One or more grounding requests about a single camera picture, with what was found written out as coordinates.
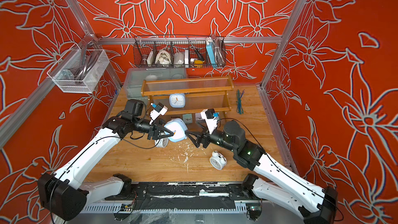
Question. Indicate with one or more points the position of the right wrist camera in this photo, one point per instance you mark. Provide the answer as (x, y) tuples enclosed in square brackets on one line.
[(211, 119)]

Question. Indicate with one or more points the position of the wooden two-tier shelf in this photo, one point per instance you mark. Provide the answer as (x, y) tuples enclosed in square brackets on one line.
[(201, 94)]

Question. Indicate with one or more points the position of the translucent grey storage bin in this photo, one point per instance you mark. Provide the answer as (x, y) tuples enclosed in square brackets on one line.
[(135, 77)]

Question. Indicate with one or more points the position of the white twin-bell alarm clock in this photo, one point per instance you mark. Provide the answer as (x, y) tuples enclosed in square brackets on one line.
[(161, 143)]

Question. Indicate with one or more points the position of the blue box in basket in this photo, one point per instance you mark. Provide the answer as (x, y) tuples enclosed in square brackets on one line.
[(210, 47)]

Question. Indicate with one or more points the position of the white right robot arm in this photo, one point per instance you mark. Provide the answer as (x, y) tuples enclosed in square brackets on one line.
[(269, 179)]

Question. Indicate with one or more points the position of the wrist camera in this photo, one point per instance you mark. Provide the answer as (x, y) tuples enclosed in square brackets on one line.
[(211, 119), (158, 110)]

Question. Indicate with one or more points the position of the white wire wall basket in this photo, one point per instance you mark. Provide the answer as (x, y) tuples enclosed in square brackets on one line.
[(79, 70)]

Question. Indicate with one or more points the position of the lilac square alarm clock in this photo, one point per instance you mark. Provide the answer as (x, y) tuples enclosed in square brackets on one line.
[(198, 116)]

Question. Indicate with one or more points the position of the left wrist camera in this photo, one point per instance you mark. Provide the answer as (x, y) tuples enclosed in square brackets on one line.
[(158, 110)]

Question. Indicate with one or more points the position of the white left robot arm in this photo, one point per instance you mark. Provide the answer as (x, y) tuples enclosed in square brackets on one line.
[(64, 194)]

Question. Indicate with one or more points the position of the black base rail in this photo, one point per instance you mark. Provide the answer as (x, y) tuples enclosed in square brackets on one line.
[(167, 190)]

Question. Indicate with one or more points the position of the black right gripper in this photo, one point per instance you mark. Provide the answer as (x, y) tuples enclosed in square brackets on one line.
[(206, 135)]

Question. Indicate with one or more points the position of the blue rounded square clock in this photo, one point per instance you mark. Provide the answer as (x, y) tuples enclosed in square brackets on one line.
[(177, 100)]

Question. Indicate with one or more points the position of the mint green square clock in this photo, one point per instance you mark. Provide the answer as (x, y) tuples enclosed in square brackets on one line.
[(187, 118)]

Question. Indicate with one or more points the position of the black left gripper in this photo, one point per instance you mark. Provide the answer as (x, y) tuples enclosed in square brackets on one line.
[(155, 131)]

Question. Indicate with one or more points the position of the green cable ties bundle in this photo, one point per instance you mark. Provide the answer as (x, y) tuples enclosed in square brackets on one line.
[(239, 96)]

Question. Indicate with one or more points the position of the black wire wall basket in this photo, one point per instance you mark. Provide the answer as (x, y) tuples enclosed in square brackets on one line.
[(183, 51)]

